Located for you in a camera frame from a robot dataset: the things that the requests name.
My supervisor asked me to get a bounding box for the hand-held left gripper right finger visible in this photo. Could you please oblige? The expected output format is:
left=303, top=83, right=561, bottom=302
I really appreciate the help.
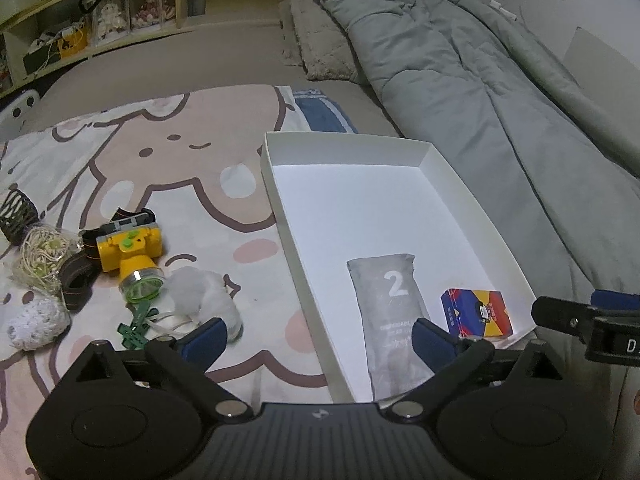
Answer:
left=382, top=317, right=567, bottom=419

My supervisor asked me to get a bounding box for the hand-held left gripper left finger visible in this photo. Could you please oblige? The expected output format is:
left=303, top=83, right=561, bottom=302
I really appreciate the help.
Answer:
left=59, top=316, right=251, bottom=419

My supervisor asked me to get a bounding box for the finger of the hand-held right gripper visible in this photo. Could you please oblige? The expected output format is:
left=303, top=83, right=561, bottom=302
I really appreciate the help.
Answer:
left=531, top=296, right=601, bottom=334
left=591, top=289, right=640, bottom=314

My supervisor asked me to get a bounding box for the yellow headlamp with strap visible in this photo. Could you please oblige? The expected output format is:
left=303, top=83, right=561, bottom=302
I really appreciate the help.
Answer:
left=60, top=207, right=167, bottom=312

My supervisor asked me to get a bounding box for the white cardboard box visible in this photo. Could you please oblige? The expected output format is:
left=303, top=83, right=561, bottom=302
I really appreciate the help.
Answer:
left=260, top=131, right=537, bottom=404

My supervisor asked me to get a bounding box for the white speckled yarn ball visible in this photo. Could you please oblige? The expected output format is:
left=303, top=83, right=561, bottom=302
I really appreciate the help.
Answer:
left=7, top=296, right=71, bottom=351

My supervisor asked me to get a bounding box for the black spiral hair tie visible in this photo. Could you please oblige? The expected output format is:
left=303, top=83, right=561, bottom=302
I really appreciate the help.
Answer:
left=0, top=185, right=41, bottom=244

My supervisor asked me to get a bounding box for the white fluffy pouch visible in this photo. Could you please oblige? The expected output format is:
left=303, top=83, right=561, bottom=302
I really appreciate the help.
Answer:
left=165, top=267, right=244, bottom=344

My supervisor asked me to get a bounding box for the grey plastic packet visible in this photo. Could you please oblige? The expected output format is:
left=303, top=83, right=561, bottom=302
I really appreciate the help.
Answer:
left=346, top=252, right=453, bottom=399

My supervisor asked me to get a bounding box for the colourful small card box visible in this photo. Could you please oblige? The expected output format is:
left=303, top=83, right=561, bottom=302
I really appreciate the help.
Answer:
left=440, top=287, right=515, bottom=339

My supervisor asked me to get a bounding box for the green plastic clip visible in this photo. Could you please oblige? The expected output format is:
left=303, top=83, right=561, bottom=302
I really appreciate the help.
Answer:
left=117, top=302, right=161, bottom=351

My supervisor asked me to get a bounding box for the printed cartoon blanket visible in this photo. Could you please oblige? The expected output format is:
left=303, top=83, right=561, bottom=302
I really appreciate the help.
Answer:
left=0, top=85, right=362, bottom=462

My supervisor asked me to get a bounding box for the blue cloth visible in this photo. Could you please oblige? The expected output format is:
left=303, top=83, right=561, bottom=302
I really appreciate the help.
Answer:
left=292, top=89, right=359, bottom=135

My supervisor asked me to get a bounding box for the grey duvet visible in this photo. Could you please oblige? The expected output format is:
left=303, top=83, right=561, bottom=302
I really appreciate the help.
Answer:
left=312, top=0, right=640, bottom=302

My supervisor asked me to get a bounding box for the grey quilted pillow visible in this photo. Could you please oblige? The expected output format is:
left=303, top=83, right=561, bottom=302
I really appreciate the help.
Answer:
left=278, top=0, right=369, bottom=84

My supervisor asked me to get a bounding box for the dark green box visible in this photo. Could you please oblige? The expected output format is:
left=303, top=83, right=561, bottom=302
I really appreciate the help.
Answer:
left=22, top=42, right=63, bottom=77

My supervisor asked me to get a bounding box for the yellow paper bag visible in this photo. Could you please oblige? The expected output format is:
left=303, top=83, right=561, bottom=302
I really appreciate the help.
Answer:
left=57, top=27, right=90, bottom=59

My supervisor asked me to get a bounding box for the clear display case with figure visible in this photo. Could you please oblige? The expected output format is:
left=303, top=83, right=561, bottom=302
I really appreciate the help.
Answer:
left=92, top=0, right=132, bottom=41
left=127, top=0, right=179, bottom=34

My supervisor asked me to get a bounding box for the white charger cable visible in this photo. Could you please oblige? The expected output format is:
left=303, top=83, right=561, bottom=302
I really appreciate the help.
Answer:
left=488, top=0, right=519, bottom=22

